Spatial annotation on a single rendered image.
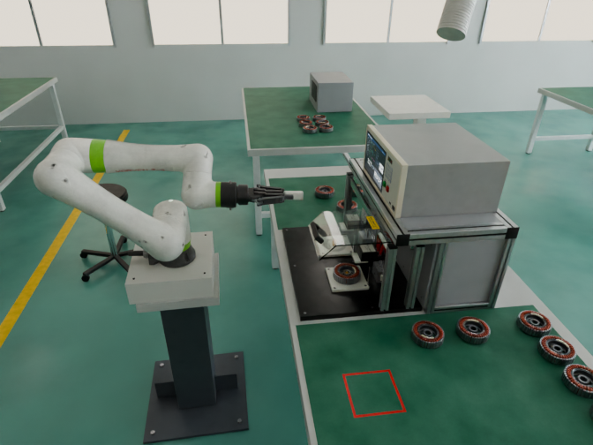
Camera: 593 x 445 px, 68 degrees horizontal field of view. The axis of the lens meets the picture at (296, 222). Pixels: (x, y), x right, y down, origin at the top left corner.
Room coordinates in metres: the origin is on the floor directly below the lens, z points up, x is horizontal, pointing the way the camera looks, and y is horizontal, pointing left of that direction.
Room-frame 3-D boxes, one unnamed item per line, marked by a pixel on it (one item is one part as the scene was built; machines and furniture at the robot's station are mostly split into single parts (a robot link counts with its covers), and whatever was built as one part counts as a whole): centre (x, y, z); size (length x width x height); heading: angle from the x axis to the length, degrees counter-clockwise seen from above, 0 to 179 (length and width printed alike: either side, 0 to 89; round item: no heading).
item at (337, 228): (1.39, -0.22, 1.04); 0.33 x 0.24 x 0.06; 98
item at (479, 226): (1.61, -0.51, 1.09); 0.68 x 0.44 x 0.05; 8
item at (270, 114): (3.95, -0.06, 0.38); 1.85 x 1.10 x 0.75; 8
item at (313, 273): (1.57, -0.21, 0.76); 0.64 x 0.47 x 0.02; 8
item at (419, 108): (2.54, -0.64, 0.98); 0.37 x 0.35 x 0.46; 8
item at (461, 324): (1.16, -0.64, 0.77); 0.11 x 0.11 x 0.04
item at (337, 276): (1.45, -0.21, 0.80); 0.11 x 0.11 x 0.04
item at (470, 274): (1.30, -0.63, 0.91); 0.28 x 0.03 x 0.32; 98
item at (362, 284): (1.45, -0.21, 0.78); 0.15 x 0.15 x 0.01; 8
